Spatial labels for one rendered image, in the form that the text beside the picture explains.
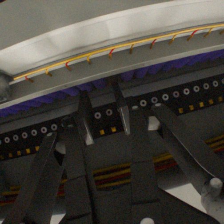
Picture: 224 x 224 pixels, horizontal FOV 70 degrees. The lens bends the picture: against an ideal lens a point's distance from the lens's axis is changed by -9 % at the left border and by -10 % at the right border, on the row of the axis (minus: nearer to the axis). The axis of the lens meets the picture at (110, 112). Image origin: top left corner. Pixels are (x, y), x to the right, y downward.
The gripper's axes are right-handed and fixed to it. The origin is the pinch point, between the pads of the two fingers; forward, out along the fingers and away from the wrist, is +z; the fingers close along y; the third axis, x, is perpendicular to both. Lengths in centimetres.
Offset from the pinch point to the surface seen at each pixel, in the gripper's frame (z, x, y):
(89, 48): 0.0, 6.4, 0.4
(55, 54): -0.8, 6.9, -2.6
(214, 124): 10.2, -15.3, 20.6
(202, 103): 8.5, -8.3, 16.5
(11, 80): 0.1, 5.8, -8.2
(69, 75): 0.0, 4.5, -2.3
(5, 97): -1.9, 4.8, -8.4
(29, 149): 8.5, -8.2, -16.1
